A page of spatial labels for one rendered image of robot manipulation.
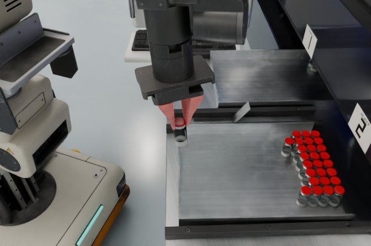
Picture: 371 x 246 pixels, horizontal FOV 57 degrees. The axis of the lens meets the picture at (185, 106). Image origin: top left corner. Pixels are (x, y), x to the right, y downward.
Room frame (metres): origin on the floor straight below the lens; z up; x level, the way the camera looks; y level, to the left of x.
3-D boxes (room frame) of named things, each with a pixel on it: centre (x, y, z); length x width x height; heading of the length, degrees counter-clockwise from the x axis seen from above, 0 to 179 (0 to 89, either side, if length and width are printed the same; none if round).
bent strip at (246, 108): (0.65, -0.09, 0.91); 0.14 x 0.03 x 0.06; 92
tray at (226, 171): (0.48, -0.15, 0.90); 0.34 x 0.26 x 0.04; 91
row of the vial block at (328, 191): (0.48, -0.29, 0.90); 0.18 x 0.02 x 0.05; 1
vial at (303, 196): (0.40, -0.24, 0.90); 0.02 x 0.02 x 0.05
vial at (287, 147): (0.54, -0.24, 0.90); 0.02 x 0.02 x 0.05
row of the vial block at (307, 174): (0.48, -0.26, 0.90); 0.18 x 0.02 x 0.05; 1
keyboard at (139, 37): (1.19, 0.01, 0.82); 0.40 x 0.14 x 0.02; 89
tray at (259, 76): (0.83, -0.25, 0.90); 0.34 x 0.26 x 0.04; 92
